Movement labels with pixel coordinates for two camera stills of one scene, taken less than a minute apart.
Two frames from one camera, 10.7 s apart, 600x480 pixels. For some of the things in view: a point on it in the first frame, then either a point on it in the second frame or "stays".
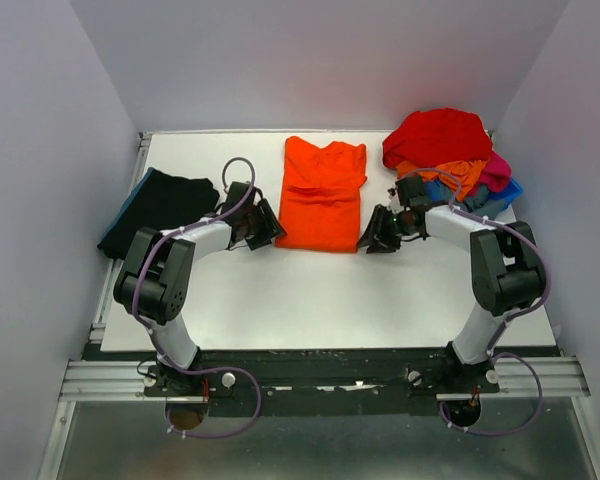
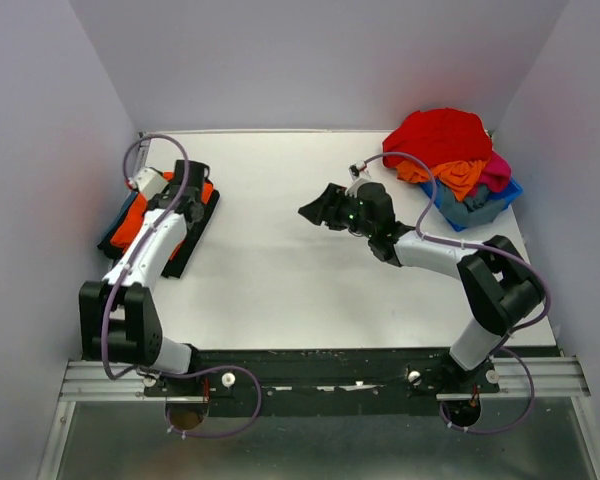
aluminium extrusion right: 561,376 stays
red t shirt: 436,136 stays
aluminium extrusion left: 105,381 stays
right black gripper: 376,229 -> 327,207
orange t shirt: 320,202 -> 138,210
